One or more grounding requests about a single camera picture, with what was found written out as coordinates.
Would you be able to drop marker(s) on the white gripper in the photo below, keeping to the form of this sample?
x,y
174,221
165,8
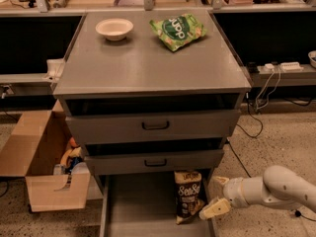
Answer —
x,y
234,191

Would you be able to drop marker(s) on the brown sea salt chip bag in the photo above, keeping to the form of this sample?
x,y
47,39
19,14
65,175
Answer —
x,y
188,203

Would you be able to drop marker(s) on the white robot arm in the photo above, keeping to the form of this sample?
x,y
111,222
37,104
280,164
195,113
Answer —
x,y
277,188

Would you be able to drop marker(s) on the grey top drawer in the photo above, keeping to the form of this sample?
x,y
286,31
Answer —
x,y
152,127

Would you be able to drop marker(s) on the grey open bottom drawer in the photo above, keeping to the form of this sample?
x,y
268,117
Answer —
x,y
143,205

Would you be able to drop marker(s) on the grey drawer cabinet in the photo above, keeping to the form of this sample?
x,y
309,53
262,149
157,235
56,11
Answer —
x,y
140,75

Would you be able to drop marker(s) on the grey middle drawer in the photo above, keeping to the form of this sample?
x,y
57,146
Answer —
x,y
153,162

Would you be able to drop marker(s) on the green chip bag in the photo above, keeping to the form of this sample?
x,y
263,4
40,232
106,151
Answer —
x,y
178,32

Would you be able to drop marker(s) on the white plug adapter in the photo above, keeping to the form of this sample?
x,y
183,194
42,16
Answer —
x,y
269,67

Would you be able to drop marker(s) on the white power strip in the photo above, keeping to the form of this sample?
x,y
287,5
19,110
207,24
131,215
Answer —
x,y
291,66

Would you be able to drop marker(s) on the items inside cardboard box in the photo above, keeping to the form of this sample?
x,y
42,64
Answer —
x,y
71,157

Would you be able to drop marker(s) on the white bowl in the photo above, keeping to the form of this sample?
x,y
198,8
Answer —
x,y
114,29

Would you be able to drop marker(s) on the open cardboard box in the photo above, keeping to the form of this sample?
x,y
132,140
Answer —
x,y
35,146

